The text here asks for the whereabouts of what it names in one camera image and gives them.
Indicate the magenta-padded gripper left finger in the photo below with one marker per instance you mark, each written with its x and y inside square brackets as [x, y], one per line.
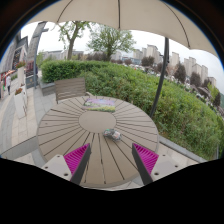
[77, 159]

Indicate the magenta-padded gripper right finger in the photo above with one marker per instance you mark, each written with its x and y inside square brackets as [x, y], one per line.
[146, 159]

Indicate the transparent computer mouse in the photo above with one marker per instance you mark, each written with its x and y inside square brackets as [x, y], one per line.
[112, 134]

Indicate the flower print mouse pad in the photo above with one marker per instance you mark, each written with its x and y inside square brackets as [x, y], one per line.
[99, 104]

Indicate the green hedge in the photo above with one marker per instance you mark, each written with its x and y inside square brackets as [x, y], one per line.
[160, 100]

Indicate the slatted brown chair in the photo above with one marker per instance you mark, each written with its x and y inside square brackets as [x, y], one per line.
[70, 88]

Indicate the white planter with red flowers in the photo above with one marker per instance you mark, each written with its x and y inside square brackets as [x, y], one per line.
[20, 103]

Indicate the dark curved parasol pole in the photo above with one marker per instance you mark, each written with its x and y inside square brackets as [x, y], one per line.
[162, 73]

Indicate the person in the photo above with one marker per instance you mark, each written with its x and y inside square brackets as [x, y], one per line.
[8, 85]

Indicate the group of pale apartment buildings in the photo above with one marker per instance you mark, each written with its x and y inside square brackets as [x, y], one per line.
[191, 66]

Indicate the thin-crowned tree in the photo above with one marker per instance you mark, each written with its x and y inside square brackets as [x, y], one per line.
[71, 41]

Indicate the dark sign pillar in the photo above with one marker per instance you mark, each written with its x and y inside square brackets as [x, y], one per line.
[35, 46]

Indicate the round-crowned tree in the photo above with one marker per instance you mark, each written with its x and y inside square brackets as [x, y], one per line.
[110, 40]

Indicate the beige parasol canopy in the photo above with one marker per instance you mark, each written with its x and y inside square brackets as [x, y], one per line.
[133, 15]

